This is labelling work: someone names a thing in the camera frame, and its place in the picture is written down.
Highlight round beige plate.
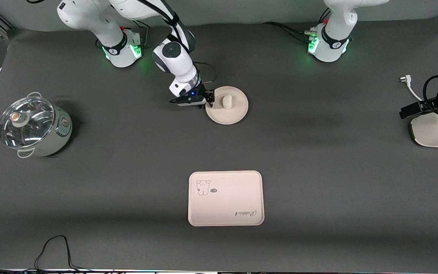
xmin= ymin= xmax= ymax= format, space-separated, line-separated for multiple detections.
xmin=205 ymin=86 xmax=249 ymax=125

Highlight beige rabbit print tray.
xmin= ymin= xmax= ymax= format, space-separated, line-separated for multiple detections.
xmin=188 ymin=170 xmax=265 ymax=227

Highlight cream toaster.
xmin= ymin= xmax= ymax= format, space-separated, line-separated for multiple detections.
xmin=409 ymin=112 xmax=438 ymax=148

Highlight dark grey table mat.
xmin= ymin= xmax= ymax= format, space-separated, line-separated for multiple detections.
xmin=0 ymin=13 xmax=438 ymax=272

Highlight pale green electric pot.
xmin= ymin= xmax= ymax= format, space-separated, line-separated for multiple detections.
xmin=0 ymin=92 xmax=73 ymax=158

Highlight glass pot lid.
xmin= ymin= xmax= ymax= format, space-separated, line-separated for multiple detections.
xmin=0 ymin=96 xmax=55 ymax=149

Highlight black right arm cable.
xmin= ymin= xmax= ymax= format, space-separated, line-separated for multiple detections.
xmin=27 ymin=0 xmax=218 ymax=83

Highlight white power plug cord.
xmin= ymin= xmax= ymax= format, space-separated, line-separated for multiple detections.
xmin=398 ymin=75 xmax=425 ymax=103

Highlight black arm base cables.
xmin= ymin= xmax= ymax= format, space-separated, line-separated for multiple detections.
xmin=263 ymin=8 xmax=332 ymax=43
xmin=119 ymin=15 xmax=155 ymax=48

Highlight thin black floor cable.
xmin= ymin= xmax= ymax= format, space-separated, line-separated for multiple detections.
xmin=0 ymin=235 xmax=90 ymax=274

